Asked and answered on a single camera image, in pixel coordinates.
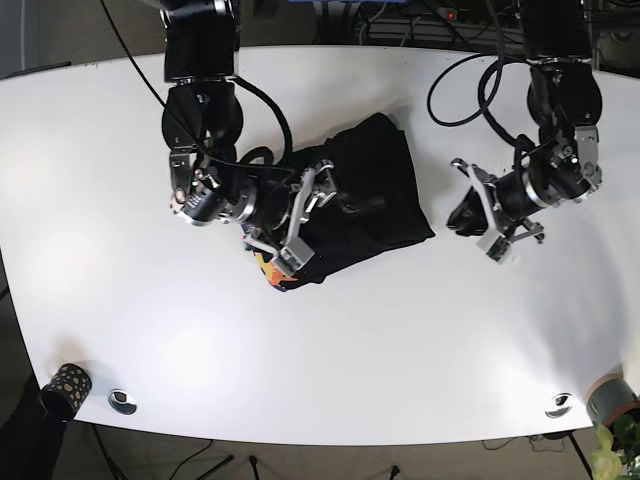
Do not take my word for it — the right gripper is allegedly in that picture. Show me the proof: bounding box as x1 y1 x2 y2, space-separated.
244 159 386 277

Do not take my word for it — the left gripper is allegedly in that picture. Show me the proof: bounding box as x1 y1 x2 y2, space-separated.
446 158 546 264

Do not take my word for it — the black T-shirt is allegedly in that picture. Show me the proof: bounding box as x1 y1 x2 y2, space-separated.
254 113 435 291

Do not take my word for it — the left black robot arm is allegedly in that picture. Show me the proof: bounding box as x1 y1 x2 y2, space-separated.
447 1 603 263

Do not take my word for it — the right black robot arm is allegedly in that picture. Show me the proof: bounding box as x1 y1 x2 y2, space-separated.
158 1 384 278

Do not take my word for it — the right metal table grommet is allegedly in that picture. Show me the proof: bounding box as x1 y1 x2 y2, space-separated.
544 392 574 419

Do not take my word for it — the metal table grommet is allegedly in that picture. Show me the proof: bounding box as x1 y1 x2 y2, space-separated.
107 389 138 416
544 392 574 419

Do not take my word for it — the grey plant pot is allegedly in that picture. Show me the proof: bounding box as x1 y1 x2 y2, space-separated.
584 374 639 427

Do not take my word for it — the left metal table grommet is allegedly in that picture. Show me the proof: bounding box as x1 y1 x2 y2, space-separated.
107 389 138 416

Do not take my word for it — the black floral cup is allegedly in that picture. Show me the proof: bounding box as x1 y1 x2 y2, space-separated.
39 363 93 422

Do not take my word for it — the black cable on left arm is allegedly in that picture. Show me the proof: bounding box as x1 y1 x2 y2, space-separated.
426 54 541 161

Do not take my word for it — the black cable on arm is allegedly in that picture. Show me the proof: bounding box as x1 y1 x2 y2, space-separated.
96 0 297 191
426 54 541 161

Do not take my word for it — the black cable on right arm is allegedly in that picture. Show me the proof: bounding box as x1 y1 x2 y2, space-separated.
96 0 297 191

